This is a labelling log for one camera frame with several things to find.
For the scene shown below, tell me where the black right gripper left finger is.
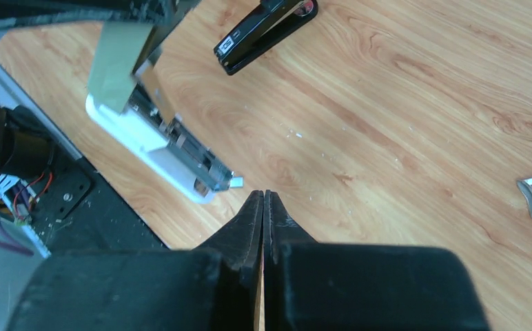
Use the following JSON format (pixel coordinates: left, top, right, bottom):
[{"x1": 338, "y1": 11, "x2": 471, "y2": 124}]
[{"x1": 8, "y1": 190, "x2": 265, "y2": 330}]

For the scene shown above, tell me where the slotted grey cable duct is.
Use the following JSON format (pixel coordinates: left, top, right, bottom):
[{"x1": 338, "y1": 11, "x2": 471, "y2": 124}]
[{"x1": 0, "y1": 174, "x2": 51, "y2": 259}]

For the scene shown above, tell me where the black stapler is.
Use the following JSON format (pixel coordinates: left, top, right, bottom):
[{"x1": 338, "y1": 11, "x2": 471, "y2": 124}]
[{"x1": 214, "y1": 0, "x2": 318, "y2": 76}]

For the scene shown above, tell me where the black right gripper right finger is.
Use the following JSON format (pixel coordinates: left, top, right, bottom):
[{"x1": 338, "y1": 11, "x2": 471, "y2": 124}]
[{"x1": 263, "y1": 191, "x2": 490, "y2": 330}]

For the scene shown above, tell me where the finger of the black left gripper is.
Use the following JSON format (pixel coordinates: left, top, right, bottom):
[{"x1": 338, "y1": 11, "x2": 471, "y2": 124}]
[{"x1": 0, "y1": 0, "x2": 201, "y2": 30}]

